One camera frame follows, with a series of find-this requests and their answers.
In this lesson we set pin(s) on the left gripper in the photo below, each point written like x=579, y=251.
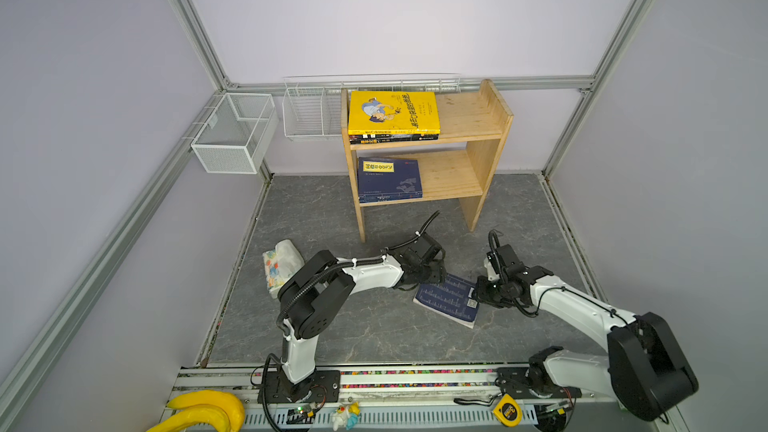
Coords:
x=438, y=277

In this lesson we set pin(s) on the yellow tape measure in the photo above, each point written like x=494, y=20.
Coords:
x=507, y=411

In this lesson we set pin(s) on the small white toy figure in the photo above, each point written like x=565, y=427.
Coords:
x=346, y=417

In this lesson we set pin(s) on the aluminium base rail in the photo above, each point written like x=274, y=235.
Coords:
x=453, y=397

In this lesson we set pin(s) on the white mesh box basket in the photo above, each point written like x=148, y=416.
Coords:
x=236, y=135

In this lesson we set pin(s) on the wooden two-tier bookshelf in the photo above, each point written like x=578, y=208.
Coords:
x=459, y=165

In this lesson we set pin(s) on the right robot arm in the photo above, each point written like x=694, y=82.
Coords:
x=642, y=365

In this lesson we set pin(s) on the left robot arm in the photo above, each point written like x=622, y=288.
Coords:
x=312, y=298

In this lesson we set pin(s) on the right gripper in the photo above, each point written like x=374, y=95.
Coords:
x=480, y=282

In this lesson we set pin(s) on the navy notebook white lines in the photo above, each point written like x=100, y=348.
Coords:
x=453, y=299

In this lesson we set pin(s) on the navy book yellow label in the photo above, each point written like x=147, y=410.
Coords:
x=388, y=175

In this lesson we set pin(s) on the blue book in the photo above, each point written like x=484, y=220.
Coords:
x=388, y=197

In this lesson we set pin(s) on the black wolf cover book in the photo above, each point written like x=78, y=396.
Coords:
x=390, y=138

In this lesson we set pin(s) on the yellow banana toy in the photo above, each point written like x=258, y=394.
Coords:
x=221, y=410

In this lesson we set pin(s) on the yellow folder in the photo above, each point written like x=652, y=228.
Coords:
x=386, y=112

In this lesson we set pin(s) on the white wire rack basket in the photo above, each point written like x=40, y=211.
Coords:
x=312, y=103

